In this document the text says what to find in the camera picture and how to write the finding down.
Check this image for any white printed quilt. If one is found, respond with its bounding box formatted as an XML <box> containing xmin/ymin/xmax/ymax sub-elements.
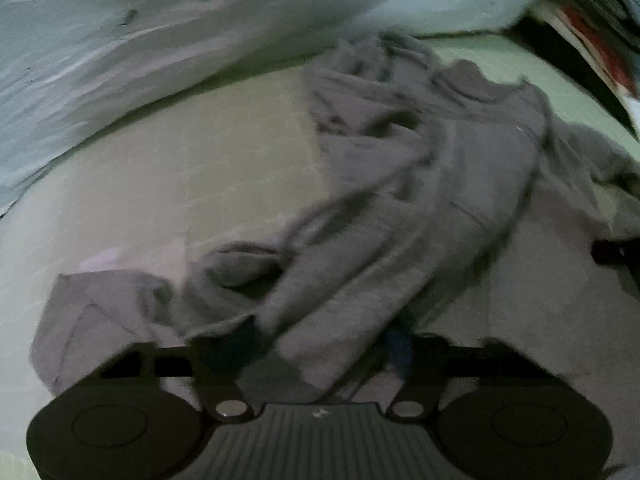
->
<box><xmin>0</xmin><ymin>0</ymin><xmax>566</xmax><ymax>216</ymax></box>

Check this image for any grey garment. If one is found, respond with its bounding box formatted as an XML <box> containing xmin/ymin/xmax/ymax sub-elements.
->
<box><xmin>30</xmin><ymin>30</ymin><xmax>640</xmax><ymax>406</ymax></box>

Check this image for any green checked bed sheet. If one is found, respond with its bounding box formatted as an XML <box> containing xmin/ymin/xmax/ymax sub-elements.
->
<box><xmin>0</xmin><ymin>35</ymin><xmax>640</xmax><ymax>480</ymax></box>

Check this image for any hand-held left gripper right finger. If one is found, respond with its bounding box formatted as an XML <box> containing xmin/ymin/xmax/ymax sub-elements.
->
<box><xmin>382</xmin><ymin>327</ymin><xmax>568</xmax><ymax>421</ymax></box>

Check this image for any stack of papers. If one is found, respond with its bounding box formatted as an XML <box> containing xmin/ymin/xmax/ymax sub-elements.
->
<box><xmin>520</xmin><ymin>0</ymin><xmax>640</xmax><ymax>141</ymax></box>

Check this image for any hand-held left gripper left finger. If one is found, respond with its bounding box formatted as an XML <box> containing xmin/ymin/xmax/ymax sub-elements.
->
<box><xmin>96</xmin><ymin>337</ymin><xmax>249</xmax><ymax>420</ymax></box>

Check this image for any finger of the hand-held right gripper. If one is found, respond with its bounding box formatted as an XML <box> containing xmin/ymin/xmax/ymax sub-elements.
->
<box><xmin>591</xmin><ymin>241</ymin><xmax>640</xmax><ymax>303</ymax></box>

